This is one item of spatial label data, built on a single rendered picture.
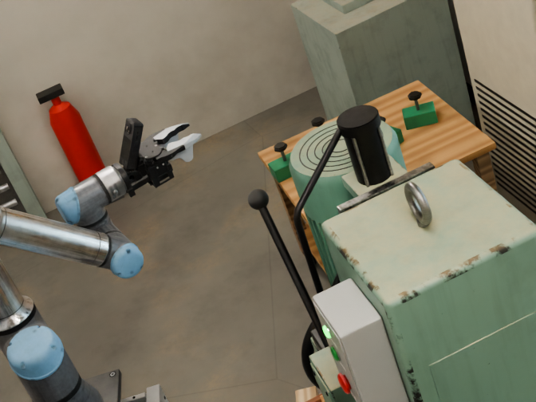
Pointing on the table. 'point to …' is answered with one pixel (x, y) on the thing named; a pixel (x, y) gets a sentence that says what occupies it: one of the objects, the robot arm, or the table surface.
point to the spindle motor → (329, 179)
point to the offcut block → (306, 394)
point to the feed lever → (256, 198)
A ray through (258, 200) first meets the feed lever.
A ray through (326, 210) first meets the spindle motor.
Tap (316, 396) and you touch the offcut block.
